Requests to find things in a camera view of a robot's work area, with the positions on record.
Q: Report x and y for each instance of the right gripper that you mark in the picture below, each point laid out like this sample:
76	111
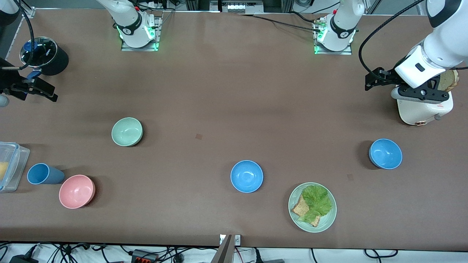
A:
8	81

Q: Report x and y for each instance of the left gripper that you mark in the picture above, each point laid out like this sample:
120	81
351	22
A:
387	77

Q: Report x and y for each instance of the blue bowl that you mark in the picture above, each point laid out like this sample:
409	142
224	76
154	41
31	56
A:
385	154
246	176

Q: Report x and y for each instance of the light green bowl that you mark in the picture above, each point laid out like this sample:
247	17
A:
127	131

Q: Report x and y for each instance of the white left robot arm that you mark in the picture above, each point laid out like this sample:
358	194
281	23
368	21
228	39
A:
340	25

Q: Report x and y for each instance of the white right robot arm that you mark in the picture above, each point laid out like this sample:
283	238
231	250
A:
128	22

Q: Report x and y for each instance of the pink bowl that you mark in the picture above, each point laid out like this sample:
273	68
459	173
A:
76	191

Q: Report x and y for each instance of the glass lid blue knob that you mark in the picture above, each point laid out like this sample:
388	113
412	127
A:
45	51

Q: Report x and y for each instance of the cream white toaster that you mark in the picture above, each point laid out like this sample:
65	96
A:
420	111

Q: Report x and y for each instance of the dark toast slice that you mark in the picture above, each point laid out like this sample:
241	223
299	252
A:
449	80

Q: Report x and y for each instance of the clear plastic container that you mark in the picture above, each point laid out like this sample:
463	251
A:
16	164

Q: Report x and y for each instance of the blue cup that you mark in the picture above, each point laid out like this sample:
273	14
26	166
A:
45	174

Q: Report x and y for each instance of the yellow food item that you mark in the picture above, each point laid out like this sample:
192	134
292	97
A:
3	171

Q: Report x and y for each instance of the green lettuce leaf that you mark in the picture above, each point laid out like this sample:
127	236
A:
318	201

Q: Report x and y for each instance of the light green plate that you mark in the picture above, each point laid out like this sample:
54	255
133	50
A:
327	221

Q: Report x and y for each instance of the brown bread slice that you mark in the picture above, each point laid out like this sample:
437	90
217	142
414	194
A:
300	209

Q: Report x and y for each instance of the white power strip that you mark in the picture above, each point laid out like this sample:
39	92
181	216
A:
241	6

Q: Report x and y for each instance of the black power adapter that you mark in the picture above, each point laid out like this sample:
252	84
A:
23	259

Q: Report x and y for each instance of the black red power strip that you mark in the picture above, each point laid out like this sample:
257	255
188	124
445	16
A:
144	256

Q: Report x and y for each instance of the grey metal pole clamp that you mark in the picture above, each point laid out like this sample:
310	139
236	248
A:
225	250

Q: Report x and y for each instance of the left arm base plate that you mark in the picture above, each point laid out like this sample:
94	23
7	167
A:
349	51

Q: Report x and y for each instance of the metal corner bracket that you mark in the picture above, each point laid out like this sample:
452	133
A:
29	12

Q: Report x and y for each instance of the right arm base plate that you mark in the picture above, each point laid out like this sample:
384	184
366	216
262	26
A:
156	34

